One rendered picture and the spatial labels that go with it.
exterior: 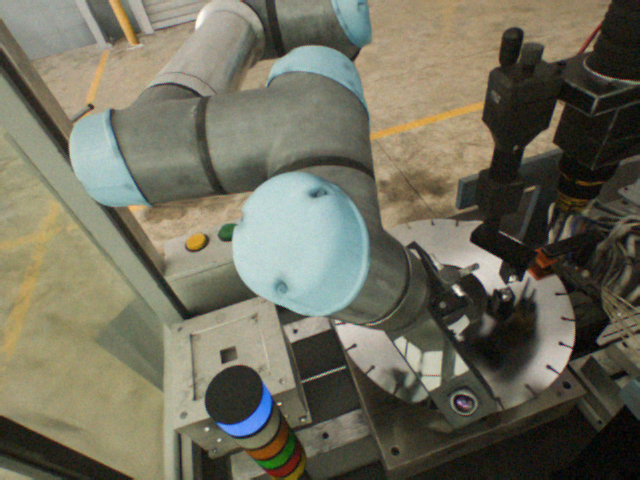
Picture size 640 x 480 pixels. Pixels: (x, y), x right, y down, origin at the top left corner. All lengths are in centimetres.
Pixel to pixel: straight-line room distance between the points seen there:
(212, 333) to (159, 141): 44
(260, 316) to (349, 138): 45
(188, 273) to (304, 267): 61
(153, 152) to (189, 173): 3
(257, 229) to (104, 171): 14
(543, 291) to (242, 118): 49
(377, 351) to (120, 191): 37
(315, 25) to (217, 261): 45
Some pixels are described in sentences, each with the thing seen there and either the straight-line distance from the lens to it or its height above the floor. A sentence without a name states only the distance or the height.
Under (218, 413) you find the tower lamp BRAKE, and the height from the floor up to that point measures 116.
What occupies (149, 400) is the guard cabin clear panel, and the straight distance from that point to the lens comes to 67.
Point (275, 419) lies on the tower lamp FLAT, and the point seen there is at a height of 111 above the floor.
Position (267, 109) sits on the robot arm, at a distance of 27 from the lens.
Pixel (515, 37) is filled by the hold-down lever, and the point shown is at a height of 127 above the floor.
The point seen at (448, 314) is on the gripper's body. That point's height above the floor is 111.
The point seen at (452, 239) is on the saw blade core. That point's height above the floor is 95.
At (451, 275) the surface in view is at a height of 100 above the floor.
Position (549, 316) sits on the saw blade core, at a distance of 61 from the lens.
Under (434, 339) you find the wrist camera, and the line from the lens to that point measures 35.
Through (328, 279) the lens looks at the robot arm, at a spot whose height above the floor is 128.
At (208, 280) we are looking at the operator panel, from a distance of 81.
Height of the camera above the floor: 143
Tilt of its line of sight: 46 degrees down
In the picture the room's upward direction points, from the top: 12 degrees counter-clockwise
